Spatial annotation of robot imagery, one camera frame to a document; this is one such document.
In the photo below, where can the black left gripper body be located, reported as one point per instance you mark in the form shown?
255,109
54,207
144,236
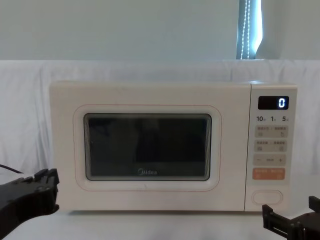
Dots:
17,207

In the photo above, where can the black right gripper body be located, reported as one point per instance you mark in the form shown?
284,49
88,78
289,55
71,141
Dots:
308,226

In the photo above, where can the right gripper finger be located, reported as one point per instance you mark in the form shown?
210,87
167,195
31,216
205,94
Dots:
315,203
275,220

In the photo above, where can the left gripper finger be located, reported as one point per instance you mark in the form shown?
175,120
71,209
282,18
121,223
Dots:
22,182
50,190

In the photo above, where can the white table cloth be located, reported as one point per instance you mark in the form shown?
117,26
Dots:
150,225

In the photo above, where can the cream microwave oven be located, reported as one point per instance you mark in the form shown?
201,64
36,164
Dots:
150,97

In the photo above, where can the white curtain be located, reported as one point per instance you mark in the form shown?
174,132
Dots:
150,70

